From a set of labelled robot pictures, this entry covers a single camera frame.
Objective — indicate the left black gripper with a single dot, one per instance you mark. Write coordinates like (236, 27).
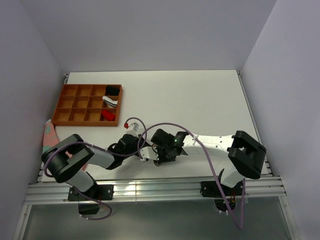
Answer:
(137, 138)

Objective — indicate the orange compartment tray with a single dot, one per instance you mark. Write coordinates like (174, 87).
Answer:
(80, 105)

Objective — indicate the red christmas sock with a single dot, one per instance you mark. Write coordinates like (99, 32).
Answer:
(108, 116)

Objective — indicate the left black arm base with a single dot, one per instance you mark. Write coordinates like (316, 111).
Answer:
(100, 192)

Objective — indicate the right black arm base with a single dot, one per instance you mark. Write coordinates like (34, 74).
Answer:
(209, 189)

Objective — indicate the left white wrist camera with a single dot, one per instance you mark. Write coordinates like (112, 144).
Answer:
(132, 129)

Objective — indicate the brown striped sock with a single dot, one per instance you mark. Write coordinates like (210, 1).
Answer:
(159, 153)

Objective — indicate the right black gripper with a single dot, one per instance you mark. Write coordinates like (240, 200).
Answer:
(171, 159)

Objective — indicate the aluminium frame rail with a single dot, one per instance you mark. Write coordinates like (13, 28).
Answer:
(151, 190)

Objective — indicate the pink patterned sock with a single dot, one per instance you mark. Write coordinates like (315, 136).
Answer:
(50, 137)

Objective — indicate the white black rolled sock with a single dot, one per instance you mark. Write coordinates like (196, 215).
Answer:
(110, 102)

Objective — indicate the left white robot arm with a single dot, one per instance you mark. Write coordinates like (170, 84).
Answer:
(66, 159)

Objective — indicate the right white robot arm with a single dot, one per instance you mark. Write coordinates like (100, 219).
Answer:
(244, 155)

